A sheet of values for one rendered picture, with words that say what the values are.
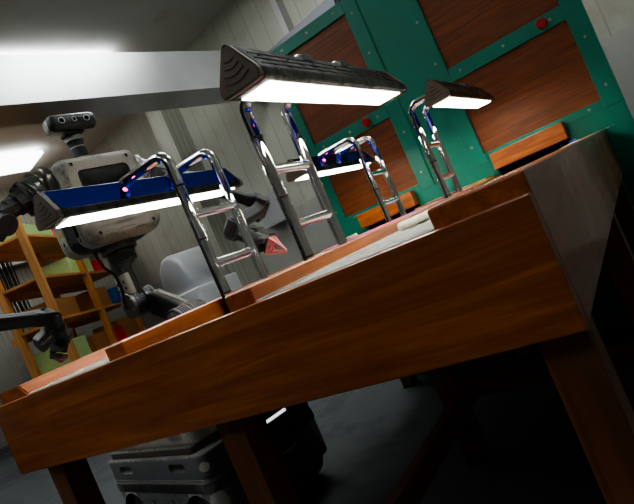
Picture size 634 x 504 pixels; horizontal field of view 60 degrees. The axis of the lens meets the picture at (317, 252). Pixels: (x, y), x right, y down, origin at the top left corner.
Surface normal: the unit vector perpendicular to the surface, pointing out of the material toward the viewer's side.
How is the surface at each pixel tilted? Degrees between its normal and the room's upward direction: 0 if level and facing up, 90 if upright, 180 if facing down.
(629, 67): 90
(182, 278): 90
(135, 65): 90
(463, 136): 90
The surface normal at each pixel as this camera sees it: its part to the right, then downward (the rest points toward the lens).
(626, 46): -0.64, 0.28
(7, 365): 0.66, -0.29
